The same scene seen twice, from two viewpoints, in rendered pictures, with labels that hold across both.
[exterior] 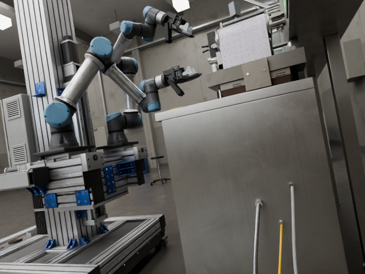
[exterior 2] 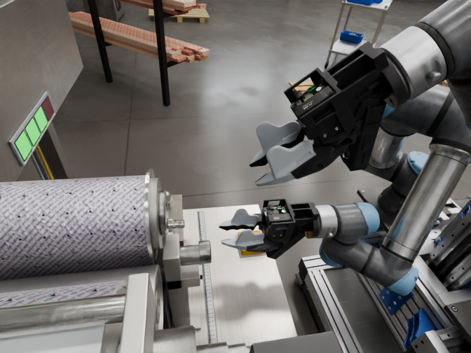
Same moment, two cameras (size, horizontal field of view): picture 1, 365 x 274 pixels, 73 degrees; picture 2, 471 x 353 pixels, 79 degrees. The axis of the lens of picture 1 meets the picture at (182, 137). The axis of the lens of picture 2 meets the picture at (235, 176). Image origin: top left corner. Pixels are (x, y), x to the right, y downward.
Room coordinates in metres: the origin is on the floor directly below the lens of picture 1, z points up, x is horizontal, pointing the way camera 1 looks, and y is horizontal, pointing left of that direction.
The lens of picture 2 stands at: (1.62, -0.37, 1.61)
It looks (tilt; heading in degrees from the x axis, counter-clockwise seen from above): 41 degrees down; 143
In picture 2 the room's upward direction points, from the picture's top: 6 degrees clockwise
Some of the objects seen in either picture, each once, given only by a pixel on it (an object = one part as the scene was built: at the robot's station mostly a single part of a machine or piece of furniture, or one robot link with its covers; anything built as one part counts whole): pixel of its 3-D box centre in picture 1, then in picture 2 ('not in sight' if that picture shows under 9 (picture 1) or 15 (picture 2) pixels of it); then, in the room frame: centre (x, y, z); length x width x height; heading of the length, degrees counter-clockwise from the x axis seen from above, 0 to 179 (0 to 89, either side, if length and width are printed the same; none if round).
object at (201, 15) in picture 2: not in sight; (179, 14); (-4.86, 2.50, 0.06); 1.27 x 0.88 x 0.12; 71
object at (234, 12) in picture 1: (233, 10); not in sight; (1.80, -0.53, 1.66); 0.07 x 0.07 x 0.10; 40
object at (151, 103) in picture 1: (152, 102); (343, 248); (1.44, 0.14, 1.01); 0.11 x 0.08 x 0.11; 22
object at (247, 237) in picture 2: (193, 73); (244, 237); (1.34, -0.12, 1.12); 0.09 x 0.03 x 0.06; 75
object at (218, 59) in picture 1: (220, 80); (186, 289); (1.35, -0.26, 1.05); 0.06 x 0.05 x 0.31; 66
